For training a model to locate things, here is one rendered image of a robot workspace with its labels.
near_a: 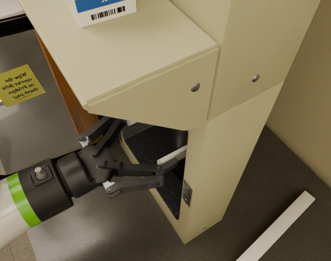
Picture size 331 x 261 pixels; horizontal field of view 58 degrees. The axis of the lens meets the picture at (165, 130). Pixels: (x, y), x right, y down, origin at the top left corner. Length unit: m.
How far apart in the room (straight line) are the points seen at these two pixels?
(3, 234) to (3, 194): 0.06
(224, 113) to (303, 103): 0.54
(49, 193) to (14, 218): 0.06
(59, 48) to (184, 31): 0.10
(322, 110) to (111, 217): 0.58
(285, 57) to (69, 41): 0.21
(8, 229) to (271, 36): 0.44
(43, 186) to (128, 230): 0.31
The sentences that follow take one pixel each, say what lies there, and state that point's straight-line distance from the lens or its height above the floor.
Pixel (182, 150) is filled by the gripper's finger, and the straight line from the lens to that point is 0.54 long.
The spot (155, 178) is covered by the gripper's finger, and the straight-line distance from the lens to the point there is 0.51.
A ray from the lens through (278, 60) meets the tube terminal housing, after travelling 0.33.
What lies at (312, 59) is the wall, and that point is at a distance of 0.78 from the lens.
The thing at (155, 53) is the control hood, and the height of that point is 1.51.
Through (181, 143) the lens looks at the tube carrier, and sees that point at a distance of 0.59.
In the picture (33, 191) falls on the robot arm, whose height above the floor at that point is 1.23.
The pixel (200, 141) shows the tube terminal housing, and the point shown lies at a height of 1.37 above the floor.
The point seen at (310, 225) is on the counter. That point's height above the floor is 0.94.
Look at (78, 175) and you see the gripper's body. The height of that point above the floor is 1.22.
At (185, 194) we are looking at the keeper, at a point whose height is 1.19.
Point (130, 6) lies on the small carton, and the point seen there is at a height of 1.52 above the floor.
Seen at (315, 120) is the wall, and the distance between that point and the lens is 0.85.
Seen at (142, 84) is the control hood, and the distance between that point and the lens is 0.22.
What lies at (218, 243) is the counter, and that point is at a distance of 0.76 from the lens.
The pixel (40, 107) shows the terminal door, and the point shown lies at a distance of 0.66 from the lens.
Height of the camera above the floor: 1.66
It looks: 55 degrees down
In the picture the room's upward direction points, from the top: straight up
